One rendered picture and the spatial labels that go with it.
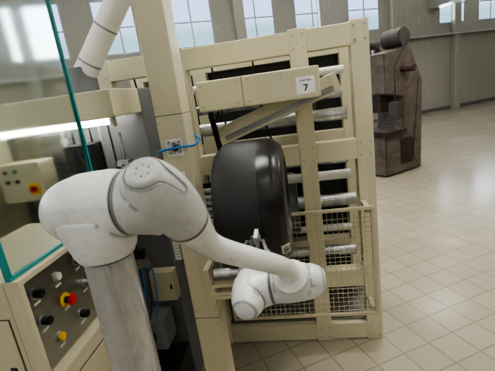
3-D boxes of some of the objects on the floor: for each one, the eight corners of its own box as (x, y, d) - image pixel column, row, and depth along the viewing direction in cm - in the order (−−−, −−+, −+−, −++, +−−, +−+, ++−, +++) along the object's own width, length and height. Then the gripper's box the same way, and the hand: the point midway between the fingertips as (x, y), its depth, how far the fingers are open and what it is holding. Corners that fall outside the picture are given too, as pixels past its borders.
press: (390, 160, 710) (386, 34, 651) (437, 168, 614) (437, 20, 555) (338, 174, 666) (328, 40, 606) (379, 184, 570) (372, 26, 511)
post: (213, 414, 200) (109, -105, 137) (218, 394, 213) (124, -89, 150) (236, 414, 198) (141, -113, 135) (239, 394, 211) (154, -96, 148)
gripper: (269, 257, 121) (271, 222, 142) (231, 260, 123) (239, 225, 144) (272, 275, 124) (273, 238, 145) (235, 277, 126) (241, 241, 147)
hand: (255, 236), depth 142 cm, fingers closed
